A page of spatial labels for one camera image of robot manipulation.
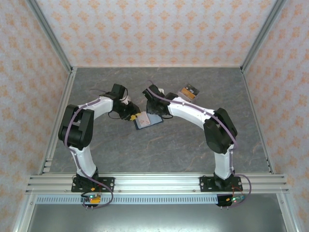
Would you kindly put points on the white card with red marks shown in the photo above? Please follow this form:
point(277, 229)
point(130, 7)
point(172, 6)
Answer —
point(144, 120)

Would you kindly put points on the navy blue card holder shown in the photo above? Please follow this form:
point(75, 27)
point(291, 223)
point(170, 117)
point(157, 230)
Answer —
point(154, 119)

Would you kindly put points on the orange and black card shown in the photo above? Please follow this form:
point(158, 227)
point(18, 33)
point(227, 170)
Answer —
point(190, 91)

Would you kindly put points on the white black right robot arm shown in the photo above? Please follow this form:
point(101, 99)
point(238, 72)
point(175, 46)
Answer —
point(190, 114)

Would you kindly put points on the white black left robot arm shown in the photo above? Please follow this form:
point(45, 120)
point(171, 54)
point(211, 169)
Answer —
point(101, 107)

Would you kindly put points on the controller board with yellow connector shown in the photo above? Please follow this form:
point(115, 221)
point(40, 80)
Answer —
point(93, 199)

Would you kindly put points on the grey metal panel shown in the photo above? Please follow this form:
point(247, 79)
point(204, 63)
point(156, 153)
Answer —
point(154, 217)

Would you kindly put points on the controller board with green light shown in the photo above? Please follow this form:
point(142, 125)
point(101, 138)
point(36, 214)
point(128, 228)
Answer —
point(231, 200)

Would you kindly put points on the aluminium side rail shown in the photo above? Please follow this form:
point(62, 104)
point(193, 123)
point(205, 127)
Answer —
point(251, 96)
point(65, 96)

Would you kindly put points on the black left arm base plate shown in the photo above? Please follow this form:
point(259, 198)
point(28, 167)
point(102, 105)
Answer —
point(108, 183)

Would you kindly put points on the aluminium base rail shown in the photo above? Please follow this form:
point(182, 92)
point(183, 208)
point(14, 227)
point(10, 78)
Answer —
point(157, 183)

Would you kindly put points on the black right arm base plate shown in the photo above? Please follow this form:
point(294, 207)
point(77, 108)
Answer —
point(205, 183)

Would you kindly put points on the aluminium frame post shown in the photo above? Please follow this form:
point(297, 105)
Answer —
point(49, 33)
point(263, 33)

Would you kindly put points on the aluminium frame leg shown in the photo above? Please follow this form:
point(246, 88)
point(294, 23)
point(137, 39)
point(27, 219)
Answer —
point(25, 215)
point(288, 215)

